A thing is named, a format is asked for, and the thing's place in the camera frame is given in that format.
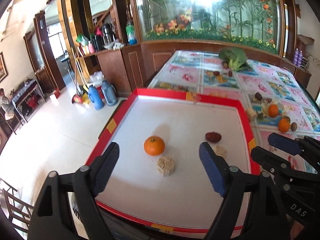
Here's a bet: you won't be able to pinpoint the black kettle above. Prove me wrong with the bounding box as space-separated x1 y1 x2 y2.
91 34 104 52

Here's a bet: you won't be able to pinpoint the framed wall picture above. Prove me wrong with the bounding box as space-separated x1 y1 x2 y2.
0 52 8 83

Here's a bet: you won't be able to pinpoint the red broom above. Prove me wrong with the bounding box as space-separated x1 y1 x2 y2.
71 47 85 105

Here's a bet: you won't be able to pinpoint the green bok choy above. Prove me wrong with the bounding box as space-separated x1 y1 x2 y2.
218 47 254 72

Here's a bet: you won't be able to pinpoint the green-capped water bottle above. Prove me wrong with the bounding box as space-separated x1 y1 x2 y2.
126 20 137 45

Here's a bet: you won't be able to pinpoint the dark wooden chair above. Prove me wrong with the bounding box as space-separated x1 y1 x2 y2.
0 177 34 233

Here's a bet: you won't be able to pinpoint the orange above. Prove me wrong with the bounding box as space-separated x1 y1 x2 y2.
268 104 279 118
278 117 291 133
144 136 165 156

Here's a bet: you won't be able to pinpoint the grey-blue thermos flask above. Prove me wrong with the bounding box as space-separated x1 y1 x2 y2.
101 80 118 106

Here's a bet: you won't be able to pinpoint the red-edged white tray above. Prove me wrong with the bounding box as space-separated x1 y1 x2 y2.
85 87 262 233

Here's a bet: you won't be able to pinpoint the printed plastic tablecloth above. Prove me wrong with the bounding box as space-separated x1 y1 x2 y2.
147 50 320 178

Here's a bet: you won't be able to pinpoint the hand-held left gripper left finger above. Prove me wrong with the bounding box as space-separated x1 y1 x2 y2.
27 142 120 240

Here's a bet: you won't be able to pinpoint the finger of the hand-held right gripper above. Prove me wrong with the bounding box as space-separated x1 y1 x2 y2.
268 132 320 174
251 146 320 194

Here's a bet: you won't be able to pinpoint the side table with dark cloth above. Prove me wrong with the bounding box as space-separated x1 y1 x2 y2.
11 79 47 123

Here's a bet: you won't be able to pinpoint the clear plastic bag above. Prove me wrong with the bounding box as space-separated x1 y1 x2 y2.
89 71 104 85

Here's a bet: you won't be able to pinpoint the green bag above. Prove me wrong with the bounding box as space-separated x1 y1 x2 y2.
76 34 90 48

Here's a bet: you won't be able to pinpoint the blue thermos flask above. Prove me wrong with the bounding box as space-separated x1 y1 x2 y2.
88 85 104 110

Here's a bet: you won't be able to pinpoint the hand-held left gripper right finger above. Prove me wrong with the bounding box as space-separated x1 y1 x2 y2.
199 142 292 240

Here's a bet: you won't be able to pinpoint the black thermos jug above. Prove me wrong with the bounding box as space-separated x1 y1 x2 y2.
102 23 114 45

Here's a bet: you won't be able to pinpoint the purple bottles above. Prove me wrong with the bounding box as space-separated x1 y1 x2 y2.
293 48 303 67

